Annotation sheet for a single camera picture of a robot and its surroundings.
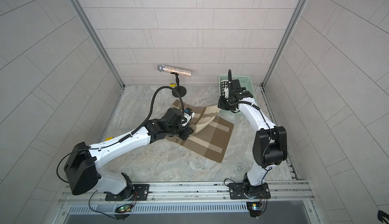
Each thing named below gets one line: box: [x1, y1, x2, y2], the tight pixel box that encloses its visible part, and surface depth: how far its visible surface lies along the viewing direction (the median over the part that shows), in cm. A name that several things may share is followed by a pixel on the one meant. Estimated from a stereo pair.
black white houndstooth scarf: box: [219, 81, 229, 96], surface depth 110 cm
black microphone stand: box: [170, 71, 187, 98], surface depth 114 cm
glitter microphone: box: [157, 64, 192, 78], surface depth 98 cm
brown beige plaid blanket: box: [164, 99, 235, 164], surface depth 88 cm
